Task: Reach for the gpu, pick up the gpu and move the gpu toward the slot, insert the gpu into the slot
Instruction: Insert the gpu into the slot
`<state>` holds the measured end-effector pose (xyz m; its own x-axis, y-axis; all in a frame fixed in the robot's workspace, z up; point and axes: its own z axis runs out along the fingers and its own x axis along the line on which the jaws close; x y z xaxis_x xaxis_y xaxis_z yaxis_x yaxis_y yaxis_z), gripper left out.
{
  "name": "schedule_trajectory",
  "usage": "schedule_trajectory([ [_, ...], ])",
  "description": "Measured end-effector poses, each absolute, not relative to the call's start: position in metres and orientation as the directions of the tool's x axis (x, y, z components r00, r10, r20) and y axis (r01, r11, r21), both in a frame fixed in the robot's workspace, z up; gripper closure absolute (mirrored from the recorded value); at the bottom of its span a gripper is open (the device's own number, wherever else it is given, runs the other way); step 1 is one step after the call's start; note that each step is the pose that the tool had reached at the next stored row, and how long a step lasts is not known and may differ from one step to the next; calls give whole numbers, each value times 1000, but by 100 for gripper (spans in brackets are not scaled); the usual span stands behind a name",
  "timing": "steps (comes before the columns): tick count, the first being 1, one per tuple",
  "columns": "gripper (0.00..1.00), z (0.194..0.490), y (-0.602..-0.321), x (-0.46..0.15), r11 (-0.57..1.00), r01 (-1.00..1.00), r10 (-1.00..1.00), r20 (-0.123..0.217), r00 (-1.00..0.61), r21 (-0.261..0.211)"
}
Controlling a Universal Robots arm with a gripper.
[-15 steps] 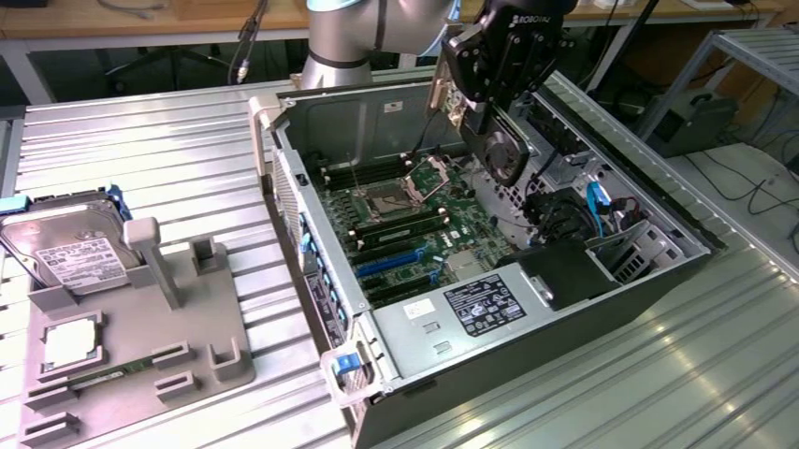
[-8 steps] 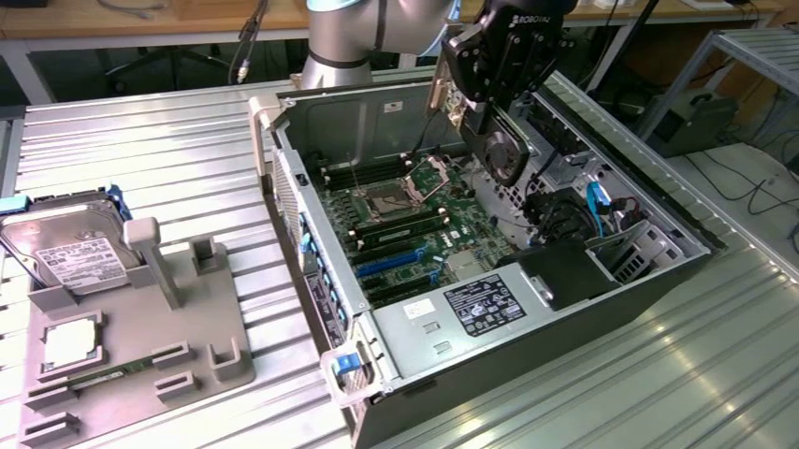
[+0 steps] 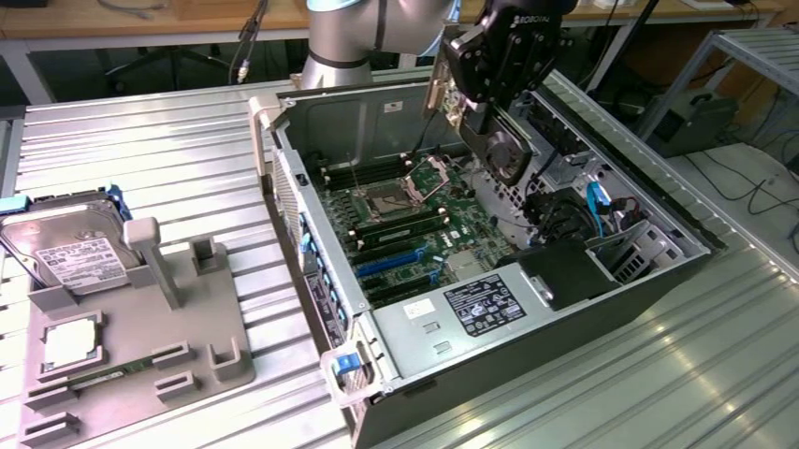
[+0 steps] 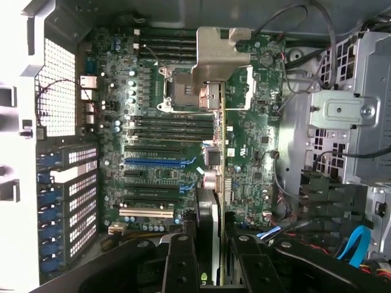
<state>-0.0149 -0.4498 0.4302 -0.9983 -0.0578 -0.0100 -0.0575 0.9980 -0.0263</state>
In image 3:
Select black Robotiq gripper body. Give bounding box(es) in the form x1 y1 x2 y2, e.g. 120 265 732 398
472 0 574 95

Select graphics card with fan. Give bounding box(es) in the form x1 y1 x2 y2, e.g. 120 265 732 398
421 60 536 187

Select black RAM slot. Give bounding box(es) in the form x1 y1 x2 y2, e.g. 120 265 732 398
321 164 414 192
318 157 408 182
345 204 441 231

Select blue expansion slot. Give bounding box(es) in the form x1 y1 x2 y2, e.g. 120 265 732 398
353 246 426 278

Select black expansion slot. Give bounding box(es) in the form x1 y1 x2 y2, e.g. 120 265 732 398
366 280 438 306
360 272 438 295

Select metal socket cover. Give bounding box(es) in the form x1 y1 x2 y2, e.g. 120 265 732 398
401 155 456 196

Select black floor device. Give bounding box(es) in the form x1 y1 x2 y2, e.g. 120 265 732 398
646 91 742 159

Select thin metal locking lever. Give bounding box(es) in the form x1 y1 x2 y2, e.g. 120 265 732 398
344 152 368 196

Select CPU socket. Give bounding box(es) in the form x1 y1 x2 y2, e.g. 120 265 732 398
358 180 418 220

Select grey metal shelf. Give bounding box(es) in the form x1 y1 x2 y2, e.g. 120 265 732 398
658 27 799 142

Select RAM stick in motherboard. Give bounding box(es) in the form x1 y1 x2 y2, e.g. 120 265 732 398
354 215 450 249

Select silver chipset heatsink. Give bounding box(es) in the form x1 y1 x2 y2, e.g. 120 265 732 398
445 252 496 278

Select silver disk bay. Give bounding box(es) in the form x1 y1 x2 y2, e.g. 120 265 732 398
585 219 689 287

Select black plastic shroud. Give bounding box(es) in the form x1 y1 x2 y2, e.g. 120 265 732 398
516 239 624 313

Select black chair base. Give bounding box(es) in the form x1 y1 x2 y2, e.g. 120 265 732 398
104 42 245 91

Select grey power supply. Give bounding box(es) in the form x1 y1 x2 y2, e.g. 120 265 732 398
366 261 556 381

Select open black PC case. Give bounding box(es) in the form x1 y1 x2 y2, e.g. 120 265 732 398
246 55 729 449

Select wooden desk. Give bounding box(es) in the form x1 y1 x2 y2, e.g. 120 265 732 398
0 0 786 44

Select silver hard disk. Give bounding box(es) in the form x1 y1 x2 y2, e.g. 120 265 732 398
0 198 144 295

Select grey parts rack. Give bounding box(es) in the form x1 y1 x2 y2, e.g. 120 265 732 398
15 217 256 446

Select silver CPU chip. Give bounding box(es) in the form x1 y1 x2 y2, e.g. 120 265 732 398
40 321 102 367

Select green RAM stick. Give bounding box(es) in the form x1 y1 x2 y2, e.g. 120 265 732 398
60 354 158 390

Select thin black case cable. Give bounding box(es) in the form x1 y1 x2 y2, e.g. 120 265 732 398
414 114 438 156

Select blue wire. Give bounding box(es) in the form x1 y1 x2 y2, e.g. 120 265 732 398
584 180 612 240

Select black wire bundle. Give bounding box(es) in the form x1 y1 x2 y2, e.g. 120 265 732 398
521 189 594 248

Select red and black wire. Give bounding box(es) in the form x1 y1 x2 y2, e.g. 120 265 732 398
613 196 642 225

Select black dangling cable with plug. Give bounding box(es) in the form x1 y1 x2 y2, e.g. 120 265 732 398
232 0 270 86

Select black cable on white table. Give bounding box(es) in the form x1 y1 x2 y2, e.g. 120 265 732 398
681 152 799 215

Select blue disk bracket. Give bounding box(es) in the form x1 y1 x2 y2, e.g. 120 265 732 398
0 183 137 226

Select grey metal frame post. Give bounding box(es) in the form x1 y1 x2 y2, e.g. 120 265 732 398
0 105 27 198

